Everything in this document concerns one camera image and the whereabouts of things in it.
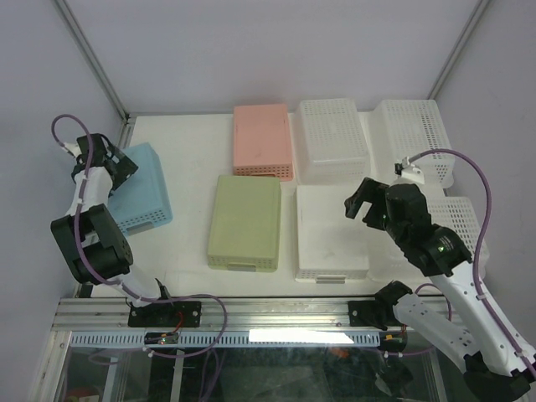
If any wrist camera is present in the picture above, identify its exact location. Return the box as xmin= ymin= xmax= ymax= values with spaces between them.
xmin=394 ymin=157 xmax=425 ymax=185
xmin=60 ymin=142 xmax=82 ymax=158

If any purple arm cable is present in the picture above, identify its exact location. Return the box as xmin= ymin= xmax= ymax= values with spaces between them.
xmin=410 ymin=149 xmax=536 ymax=378
xmin=50 ymin=113 xmax=229 ymax=402

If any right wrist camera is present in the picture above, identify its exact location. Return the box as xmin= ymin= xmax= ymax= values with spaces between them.
xmin=394 ymin=157 xmax=425 ymax=185

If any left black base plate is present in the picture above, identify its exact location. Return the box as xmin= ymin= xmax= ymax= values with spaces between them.
xmin=127 ymin=301 xmax=202 ymax=328

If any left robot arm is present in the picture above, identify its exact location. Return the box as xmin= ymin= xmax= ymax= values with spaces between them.
xmin=50 ymin=133 xmax=176 ymax=326

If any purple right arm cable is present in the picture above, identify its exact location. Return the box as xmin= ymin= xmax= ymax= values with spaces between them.
xmin=410 ymin=149 xmax=536 ymax=378

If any pink basket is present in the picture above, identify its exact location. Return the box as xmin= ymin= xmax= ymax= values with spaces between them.
xmin=233 ymin=104 xmax=294 ymax=181

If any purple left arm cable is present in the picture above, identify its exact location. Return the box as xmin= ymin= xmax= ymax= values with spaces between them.
xmin=50 ymin=113 xmax=229 ymax=402

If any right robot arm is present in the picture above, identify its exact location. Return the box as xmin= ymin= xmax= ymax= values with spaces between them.
xmin=344 ymin=178 xmax=535 ymax=401

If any yellow-green basket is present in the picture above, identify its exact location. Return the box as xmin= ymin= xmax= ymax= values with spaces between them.
xmin=207 ymin=175 xmax=281 ymax=273

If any blue basket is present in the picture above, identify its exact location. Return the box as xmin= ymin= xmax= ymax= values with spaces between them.
xmin=108 ymin=142 xmax=173 ymax=236

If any grey slotted cable duct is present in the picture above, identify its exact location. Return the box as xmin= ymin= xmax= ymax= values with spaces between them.
xmin=70 ymin=328 xmax=380 ymax=349

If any small white basket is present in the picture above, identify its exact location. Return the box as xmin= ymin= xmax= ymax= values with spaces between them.
xmin=295 ymin=185 xmax=369 ymax=284

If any left aluminium frame post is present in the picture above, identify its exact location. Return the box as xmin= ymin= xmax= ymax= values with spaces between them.
xmin=51 ymin=0 xmax=130 ymax=124

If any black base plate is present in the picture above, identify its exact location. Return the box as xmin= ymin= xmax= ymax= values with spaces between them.
xmin=348 ymin=300 xmax=383 ymax=329
xmin=127 ymin=301 xmax=202 ymax=328

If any aluminium mounting rail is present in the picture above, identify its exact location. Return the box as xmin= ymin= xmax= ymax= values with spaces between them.
xmin=52 ymin=296 xmax=373 ymax=332

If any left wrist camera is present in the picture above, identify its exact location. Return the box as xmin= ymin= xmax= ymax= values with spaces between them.
xmin=60 ymin=142 xmax=82 ymax=158

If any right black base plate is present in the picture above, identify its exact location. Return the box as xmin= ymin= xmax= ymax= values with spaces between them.
xmin=348 ymin=300 xmax=383 ymax=329

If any right aluminium frame post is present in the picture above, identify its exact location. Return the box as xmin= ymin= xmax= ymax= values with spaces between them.
xmin=426 ymin=0 xmax=494 ymax=101

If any aluminium frame post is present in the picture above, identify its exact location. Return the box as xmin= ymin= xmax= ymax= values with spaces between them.
xmin=426 ymin=0 xmax=494 ymax=101
xmin=51 ymin=0 xmax=130 ymax=124

